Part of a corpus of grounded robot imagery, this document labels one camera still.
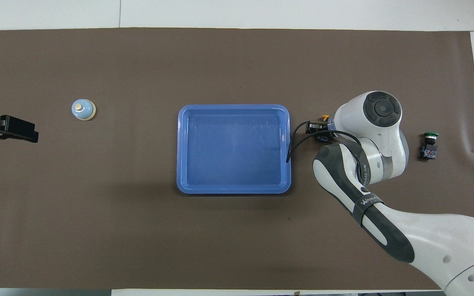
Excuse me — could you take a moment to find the green push button switch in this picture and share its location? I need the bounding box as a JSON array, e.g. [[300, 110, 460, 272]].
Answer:
[[418, 132, 440, 160]]

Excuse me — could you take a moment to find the light blue service bell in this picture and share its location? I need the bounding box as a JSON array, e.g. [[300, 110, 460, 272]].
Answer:
[[71, 99, 96, 121]]

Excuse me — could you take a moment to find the blue plastic tray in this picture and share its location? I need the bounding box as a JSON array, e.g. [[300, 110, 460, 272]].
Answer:
[[176, 104, 292, 194]]

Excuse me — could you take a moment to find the brown table mat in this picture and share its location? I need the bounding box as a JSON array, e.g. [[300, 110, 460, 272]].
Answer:
[[0, 28, 474, 290]]

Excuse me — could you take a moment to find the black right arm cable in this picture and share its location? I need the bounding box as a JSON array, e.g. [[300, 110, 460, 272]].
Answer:
[[286, 120, 365, 181]]

